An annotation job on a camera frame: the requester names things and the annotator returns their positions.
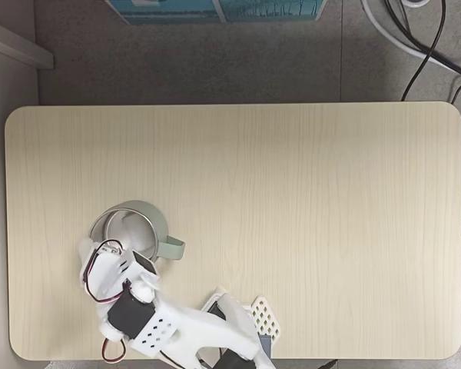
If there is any green mug steel interior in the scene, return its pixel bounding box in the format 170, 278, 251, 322
88, 199, 187, 271

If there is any white shelf ledge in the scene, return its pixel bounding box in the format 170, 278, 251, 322
0, 17, 55, 71

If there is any red black white servo wire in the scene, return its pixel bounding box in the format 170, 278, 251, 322
101, 337, 128, 364
82, 238, 134, 304

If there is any long black floor cable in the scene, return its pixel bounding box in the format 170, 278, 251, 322
401, 0, 446, 102

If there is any blue printed box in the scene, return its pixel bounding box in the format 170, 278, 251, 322
105, 0, 227, 25
214, 0, 327, 23

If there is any white hose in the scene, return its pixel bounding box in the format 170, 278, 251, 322
360, 0, 461, 74

